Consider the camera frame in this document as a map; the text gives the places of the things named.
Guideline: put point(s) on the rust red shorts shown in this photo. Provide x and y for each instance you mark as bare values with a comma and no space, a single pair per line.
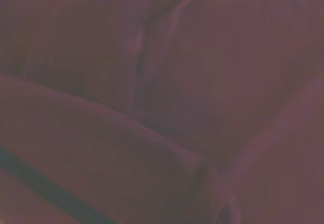
162,102

